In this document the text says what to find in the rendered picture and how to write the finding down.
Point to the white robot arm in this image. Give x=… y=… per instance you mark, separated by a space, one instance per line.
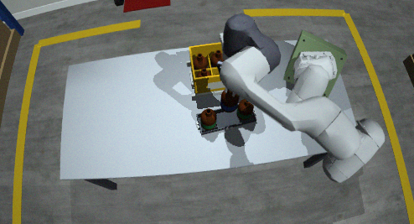
x=313 y=114

